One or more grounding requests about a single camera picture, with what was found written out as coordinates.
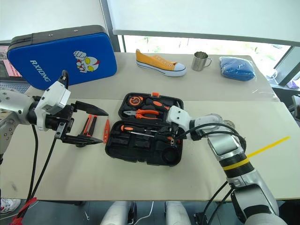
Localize orange black utility knife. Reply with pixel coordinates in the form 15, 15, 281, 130
80, 114, 98, 137

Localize thin white cable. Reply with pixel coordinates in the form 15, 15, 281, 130
133, 201, 155, 225

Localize stainless steel mug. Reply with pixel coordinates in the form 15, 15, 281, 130
191, 51, 213, 72

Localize black plastic tool case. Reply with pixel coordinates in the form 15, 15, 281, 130
105, 91, 185, 167

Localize blue cloth in plastic bag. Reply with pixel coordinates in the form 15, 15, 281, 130
218, 56, 257, 83

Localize orange handled pliers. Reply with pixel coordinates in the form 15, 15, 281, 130
122, 108, 163, 120

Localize blue padded cartoon print case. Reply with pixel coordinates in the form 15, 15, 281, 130
7, 24, 118, 90

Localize yellow canvas sneaker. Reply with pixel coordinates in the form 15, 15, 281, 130
135, 49, 188, 77

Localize red tape on cable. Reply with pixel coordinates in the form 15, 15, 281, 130
9, 197, 38, 225

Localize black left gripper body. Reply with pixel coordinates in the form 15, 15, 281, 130
45, 103, 77, 143

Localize orange tester pen screwdriver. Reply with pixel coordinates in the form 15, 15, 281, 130
103, 117, 111, 144

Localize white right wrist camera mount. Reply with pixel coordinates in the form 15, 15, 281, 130
165, 105, 195, 137

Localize orange black tape measure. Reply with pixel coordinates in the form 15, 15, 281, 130
128, 96, 144, 107

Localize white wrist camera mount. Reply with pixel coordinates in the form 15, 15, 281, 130
165, 105, 195, 137
35, 81, 71, 131

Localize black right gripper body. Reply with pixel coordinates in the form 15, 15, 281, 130
167, 122, 186, 144

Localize grey laptop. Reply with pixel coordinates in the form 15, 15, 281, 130
0, 44, 31, 95

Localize orange black handled screwdriver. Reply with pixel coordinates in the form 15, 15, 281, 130
120, 124, 165, 138

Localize orange black handled hammer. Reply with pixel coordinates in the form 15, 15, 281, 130
145, 97, 171, 111

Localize yellow cable tie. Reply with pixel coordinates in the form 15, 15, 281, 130
222, 135, 291, 171

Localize white red sports shoe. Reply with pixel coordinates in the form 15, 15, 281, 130
0, 197, 22, 214

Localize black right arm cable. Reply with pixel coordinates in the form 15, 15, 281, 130
177, 122, 247, 225

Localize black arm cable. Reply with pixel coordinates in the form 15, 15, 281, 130
24, 69, 70, 206
177, 122, 247, 225

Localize white roller blind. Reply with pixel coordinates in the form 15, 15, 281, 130
106, 0, 300, 47

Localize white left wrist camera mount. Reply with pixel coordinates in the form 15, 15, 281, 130
35, 81, 71, 131

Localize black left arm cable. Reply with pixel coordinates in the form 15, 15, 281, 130
24, 69, 70, 206

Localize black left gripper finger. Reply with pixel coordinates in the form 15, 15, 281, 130
61, 133, 104, 148
74, 100, 110, 117

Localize grey rounded robot leg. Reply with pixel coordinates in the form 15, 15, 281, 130
102, 201, 132, 225
165, 201, 193, 225

